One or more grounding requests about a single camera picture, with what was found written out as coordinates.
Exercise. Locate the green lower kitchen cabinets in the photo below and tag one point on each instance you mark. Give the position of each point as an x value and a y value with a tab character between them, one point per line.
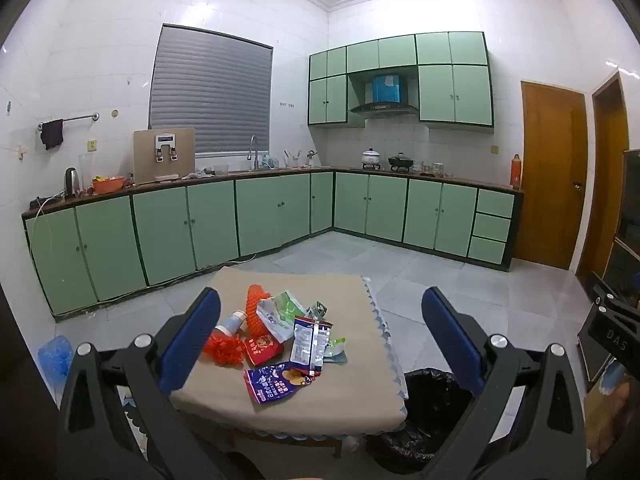
210	225

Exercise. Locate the range hood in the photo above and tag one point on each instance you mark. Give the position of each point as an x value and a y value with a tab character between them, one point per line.
385	107

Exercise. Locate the black wok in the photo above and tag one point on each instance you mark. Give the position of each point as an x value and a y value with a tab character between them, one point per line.
400	162

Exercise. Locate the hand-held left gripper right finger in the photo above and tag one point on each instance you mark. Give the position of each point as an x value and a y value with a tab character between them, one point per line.
450	335

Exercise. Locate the white blue snack packet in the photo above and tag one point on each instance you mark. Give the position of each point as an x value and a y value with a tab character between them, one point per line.
306	342

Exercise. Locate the orange foam fruit net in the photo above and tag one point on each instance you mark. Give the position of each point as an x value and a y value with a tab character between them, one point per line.
256	310

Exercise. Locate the water dispenser with wooden panel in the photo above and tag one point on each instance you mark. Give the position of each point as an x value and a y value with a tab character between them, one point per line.
150	160

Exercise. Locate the wall towel bar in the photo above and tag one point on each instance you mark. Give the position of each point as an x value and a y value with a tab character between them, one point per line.
80	119

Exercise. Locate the small dark wrapper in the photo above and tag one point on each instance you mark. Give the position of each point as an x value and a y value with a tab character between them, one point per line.
317	310

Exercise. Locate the green upper kitchen cabinets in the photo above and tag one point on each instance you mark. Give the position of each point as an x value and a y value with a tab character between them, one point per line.
470	95

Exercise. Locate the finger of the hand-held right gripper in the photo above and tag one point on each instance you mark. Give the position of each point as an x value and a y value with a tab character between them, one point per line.
612	297

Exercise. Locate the red mesh bag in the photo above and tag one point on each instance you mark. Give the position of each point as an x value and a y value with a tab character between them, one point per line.
225	349

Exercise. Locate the blue plastic bag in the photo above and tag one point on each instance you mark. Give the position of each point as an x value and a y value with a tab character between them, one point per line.
55	357

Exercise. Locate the green kitchen cabinets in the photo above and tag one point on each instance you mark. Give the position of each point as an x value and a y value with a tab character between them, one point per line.
470	95
210	225

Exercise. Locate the wooden door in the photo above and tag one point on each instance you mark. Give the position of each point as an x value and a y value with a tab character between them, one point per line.
550	175
607	185

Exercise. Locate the white and green wrapper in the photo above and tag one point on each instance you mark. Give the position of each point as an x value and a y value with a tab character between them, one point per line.
280	317

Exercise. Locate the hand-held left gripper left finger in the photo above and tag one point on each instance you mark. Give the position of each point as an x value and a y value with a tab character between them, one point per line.
192	340

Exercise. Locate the red snack packet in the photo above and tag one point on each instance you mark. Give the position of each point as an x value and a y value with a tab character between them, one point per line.
262	350

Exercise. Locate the red thermos bottle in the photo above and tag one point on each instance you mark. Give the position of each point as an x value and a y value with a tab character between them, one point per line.
515	172

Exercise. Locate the electric kettle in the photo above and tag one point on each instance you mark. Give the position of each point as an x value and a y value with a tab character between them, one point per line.
72	182

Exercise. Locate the blue and purple chip packet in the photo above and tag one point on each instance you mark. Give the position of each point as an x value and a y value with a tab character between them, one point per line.
275	385

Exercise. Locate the orange basket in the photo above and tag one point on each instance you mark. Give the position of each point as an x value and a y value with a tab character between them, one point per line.
109	186

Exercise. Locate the kitchen faucet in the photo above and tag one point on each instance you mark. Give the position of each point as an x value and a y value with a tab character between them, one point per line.
254	152

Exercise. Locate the utensil holder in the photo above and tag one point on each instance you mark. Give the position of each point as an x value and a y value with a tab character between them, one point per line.
292	160

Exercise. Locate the beige tablecloth with scalloped edge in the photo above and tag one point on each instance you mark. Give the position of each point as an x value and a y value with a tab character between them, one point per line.
350	320

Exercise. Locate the dark glass cabinet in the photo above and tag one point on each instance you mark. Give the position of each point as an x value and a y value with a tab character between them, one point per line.
630	220

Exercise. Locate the dark towel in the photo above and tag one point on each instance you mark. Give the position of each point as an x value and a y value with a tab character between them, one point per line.
52	134

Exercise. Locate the white cooking pot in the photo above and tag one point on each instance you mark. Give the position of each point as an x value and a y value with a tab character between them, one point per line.
371	158

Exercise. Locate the light green wrapper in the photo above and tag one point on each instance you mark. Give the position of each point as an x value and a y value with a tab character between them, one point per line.
336	350

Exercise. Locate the black lined trash bin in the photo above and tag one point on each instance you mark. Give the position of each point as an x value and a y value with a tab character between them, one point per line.
425	395

